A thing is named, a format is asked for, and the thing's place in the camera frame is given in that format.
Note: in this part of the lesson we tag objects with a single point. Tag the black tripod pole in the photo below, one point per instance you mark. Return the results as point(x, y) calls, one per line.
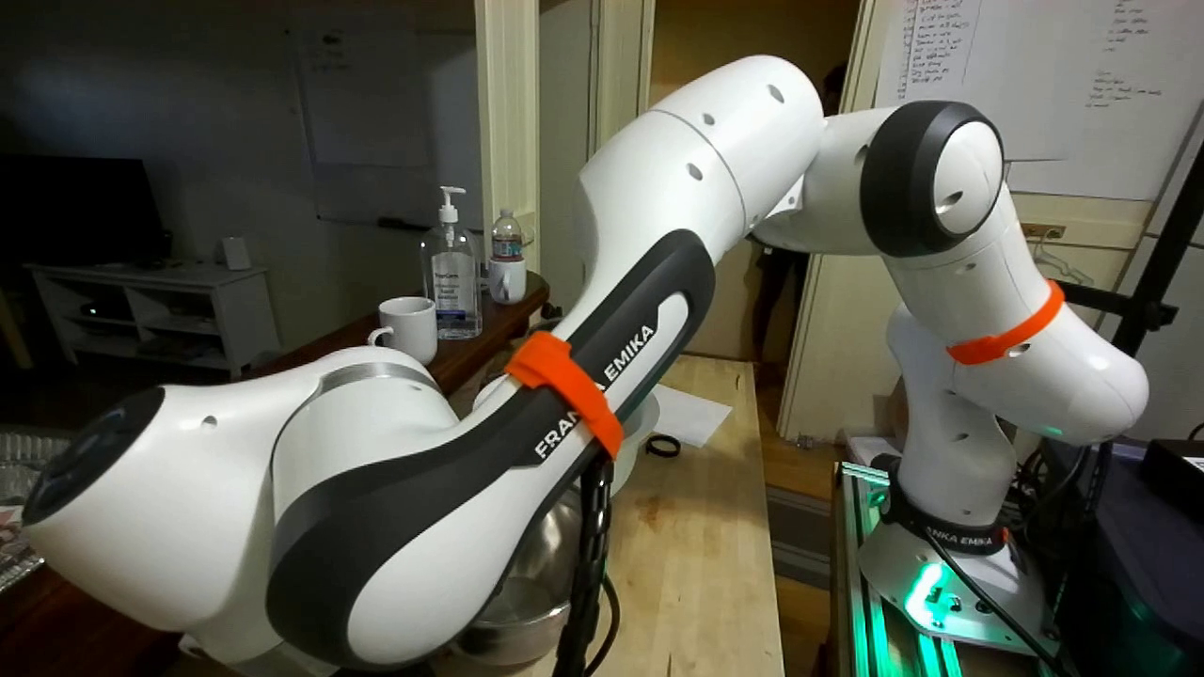
point(1162, 249)

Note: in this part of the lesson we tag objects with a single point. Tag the clear hand sanitizer pump bottle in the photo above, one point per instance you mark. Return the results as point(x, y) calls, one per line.
point(455, 284)

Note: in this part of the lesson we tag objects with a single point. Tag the aluminium foil tray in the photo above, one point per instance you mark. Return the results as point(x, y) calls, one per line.
point(15, 457)

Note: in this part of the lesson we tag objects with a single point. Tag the large whiteboard with writing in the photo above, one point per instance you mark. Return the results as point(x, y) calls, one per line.
point(1078, 90)

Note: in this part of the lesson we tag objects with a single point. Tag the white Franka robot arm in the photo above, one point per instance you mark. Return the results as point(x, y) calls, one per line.
point(701, 165)

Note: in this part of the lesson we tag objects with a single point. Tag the blank wall whiteboard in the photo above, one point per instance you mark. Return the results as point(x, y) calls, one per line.
point(377, 127)

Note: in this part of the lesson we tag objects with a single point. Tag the small clear water bottle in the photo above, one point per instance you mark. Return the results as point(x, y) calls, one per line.
point(509, 266)

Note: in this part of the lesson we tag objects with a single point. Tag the white paper sheet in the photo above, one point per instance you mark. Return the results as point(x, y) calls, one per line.
point(697, 416)

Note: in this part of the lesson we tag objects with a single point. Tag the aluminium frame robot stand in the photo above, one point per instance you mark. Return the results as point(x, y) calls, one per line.
point(854, 565)

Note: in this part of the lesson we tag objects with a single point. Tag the stainless steel mixing bowl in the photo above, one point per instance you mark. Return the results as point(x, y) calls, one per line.
point(509, 615)

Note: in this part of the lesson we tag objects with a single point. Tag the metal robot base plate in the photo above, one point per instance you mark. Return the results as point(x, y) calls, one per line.
point(929, 590)

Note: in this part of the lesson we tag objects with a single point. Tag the dark flat screen monitor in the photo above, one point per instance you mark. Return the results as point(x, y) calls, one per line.
point(79, 213)

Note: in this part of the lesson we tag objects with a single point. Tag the white ceramic mug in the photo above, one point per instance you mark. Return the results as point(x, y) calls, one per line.
point(407, 329)

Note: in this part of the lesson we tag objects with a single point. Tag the white low shelf unit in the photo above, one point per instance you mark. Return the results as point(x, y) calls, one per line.
point(153, 308)

